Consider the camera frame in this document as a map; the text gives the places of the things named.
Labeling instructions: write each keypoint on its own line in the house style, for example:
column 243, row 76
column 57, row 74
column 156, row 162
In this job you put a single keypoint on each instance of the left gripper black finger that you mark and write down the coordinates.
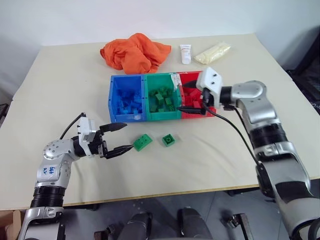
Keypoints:
column 113, row 127
column 118, row 151

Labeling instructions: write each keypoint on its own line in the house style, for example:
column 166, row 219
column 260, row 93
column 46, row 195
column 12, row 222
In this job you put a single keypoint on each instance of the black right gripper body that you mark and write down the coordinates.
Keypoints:
column 207, row 98

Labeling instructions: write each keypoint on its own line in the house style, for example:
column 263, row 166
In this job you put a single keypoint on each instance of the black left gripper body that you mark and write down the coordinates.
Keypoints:
column 96, row 146

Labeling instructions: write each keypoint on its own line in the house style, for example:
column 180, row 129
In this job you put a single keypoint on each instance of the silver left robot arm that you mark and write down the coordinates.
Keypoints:
column 53, row 172

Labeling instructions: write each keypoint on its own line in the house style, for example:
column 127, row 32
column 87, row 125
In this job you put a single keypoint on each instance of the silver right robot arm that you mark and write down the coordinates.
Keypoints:
column 272, row 150

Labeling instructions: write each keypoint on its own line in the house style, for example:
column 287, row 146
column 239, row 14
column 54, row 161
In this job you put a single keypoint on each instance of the red plastic bin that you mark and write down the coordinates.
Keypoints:
column 186, row 80

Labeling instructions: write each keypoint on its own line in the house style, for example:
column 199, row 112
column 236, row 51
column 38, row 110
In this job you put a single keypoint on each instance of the red block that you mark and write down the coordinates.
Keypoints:
column 196, row 103
column 195, row 95

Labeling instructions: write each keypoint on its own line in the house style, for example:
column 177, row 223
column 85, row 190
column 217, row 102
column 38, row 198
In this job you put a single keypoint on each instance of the white torn label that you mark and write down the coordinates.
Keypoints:
column 175, row 81

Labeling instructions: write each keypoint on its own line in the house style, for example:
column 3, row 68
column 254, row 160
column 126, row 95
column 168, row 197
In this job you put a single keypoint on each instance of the blue block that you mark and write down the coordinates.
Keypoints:
column 120, row 109
column 138, row 97

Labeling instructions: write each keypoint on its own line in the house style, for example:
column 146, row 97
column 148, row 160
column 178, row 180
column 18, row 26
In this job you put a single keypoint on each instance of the green block with four studs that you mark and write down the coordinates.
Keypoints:
column 142, row 142

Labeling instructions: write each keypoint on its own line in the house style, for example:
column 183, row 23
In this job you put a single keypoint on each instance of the green plastic bin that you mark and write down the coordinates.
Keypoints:
column 165, row 115

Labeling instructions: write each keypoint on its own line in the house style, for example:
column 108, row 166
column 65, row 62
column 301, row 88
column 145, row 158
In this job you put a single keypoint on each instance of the blue plastic bin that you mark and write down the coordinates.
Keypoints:
column 113, row 100

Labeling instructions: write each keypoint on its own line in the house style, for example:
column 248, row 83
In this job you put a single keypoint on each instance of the white cream tube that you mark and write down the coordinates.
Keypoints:
column 186, row 55

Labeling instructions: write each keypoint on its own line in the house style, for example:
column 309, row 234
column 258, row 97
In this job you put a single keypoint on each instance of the clear bag of pale grains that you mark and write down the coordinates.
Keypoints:
column 212, row 53

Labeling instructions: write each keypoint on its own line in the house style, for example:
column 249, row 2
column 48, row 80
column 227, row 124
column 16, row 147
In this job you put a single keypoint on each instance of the small square green block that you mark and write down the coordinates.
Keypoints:
column 169, row 140

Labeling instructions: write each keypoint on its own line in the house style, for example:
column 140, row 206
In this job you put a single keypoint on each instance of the crumpled orange cloth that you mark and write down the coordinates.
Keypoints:
column 132, row 53

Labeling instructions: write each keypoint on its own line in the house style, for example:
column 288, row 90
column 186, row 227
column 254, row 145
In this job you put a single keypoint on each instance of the dark rounded shape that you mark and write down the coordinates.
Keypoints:
column 193, row 225
column 136, row 226

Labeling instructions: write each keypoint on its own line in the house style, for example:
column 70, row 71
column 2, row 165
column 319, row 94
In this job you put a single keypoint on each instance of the dark metal stand foot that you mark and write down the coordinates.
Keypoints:
column 105, row 233
column 238, row 223

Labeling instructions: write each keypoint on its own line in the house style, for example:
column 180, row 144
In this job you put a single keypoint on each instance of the black chair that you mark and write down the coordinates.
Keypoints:
column 306, row 75

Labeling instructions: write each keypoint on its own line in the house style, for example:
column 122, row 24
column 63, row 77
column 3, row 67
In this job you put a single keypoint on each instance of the brown cardboard box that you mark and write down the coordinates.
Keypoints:
column 8, row 226

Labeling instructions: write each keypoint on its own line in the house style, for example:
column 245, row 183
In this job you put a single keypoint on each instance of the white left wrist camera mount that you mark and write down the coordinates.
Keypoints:
column 86, row 130

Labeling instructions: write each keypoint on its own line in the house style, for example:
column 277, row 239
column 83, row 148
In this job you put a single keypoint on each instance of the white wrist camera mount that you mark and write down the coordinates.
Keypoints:
column 211, row 80
column 86, row 130

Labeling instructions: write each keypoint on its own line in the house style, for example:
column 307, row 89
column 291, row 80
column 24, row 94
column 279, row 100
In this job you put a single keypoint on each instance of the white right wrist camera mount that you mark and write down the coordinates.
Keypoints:
column 211, row 80

